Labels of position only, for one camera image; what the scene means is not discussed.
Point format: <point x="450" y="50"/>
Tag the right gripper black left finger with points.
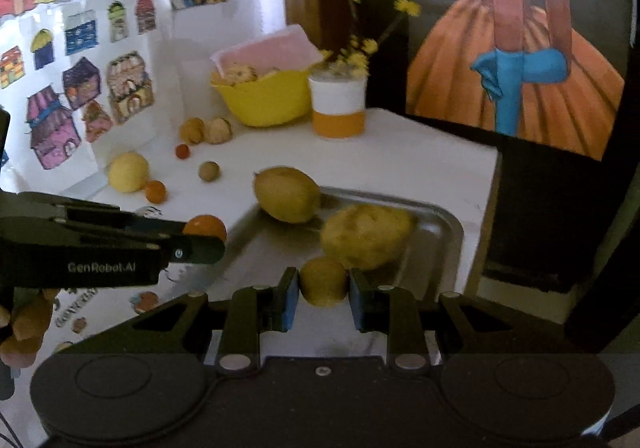
<point x="253" y="311"/>

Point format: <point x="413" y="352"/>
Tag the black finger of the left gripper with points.
<point x="171" y="249"/>
<point x="92" y="216"/>

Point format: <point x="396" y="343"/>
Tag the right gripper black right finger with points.
<point x="394" y="312"/>

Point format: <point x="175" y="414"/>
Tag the orange mandarin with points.
<point x="206" y="225"/>
<point x="155" y="192"/>

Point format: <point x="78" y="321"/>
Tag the large yellow melon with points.
<point x="128" y="173"/>

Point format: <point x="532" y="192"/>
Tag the small brown-green round fruit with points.
<point x="209" y="171"/>

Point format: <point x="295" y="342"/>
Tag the small red tomato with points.
<point x="182" y="152"/>

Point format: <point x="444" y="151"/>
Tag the left human hand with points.
<point x="27" y="327"/>

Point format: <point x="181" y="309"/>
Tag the metal tray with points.
<point x="259" y="249"/>

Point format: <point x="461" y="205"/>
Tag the pink purple house drawing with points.
<point x="53" y="134"/>

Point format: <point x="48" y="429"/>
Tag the yellow lumpy potato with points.
<point x="367" y="236"/>

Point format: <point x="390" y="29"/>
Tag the small brown pink house drawing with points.
<point x="97" y="121"/>

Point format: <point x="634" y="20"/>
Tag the brown-yellow mango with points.
<point x="287" y="194"/>

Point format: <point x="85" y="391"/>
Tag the orange fruit by bowl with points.
<point x="192" y="131"/>

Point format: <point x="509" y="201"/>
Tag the tan striped melon by bowl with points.
<point x="217" y="131"/>

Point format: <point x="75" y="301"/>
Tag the dark purple house drawing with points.
<point x="81" y="83"/>

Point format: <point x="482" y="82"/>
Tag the beige striped house drawing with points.
<point x="130" y="87"/>

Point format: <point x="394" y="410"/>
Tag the yellow plastic bowl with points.
<point x="274" y="99"/>

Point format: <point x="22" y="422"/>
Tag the striped pepino melon in bowl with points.
<point x="239" y="73"/>

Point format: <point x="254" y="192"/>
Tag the white and orange cup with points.
<point x="338" y="105"/>

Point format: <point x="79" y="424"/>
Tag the white foam tray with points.
<point x="286" y="49"/>

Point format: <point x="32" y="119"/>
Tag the yellow flower sprig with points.
<point x="353" y="60"/>

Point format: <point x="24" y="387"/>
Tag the painting of woman in dress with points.
<point x="520" y="69"/>

